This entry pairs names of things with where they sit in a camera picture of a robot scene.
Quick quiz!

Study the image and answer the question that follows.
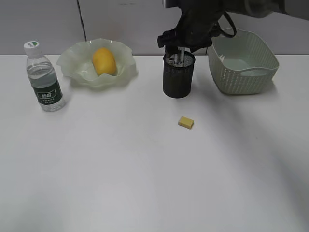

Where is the pale green plastic basket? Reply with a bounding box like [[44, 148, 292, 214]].
[[208, 29, 279, 95]]

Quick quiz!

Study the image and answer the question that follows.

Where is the white waste paper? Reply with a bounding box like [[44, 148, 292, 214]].
[[219, 55, 225, 61]]

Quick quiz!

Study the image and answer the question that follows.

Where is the beige grip pen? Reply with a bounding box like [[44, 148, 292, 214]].
[[178, 47, 185, 67]]

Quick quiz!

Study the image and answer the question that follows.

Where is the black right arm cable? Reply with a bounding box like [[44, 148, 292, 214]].
[[206, 11, 239, 55]]

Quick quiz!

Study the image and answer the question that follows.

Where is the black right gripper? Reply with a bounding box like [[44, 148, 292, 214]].
[[157, 4, 224, 55]]

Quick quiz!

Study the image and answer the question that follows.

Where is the yellow eraser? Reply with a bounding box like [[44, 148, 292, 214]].
[[178, 116, 194, 129]]

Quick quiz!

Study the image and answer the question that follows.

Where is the black mesh pen holder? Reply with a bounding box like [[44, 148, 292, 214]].
[[163, 51, 196, 99]]

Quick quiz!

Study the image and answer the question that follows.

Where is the pale green wavy glass plate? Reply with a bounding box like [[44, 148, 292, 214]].
[[57, 38, 138, 89]]

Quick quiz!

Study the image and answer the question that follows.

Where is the yellow mango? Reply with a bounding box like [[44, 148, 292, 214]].
[[92, 48, 116, 76]]

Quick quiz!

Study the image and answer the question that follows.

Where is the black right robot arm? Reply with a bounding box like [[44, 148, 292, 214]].
[[157, 0, 309, 57]]

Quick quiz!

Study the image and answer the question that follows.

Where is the clear water bottle green label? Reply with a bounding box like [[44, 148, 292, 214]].
[[24, 41, 66, 112]]

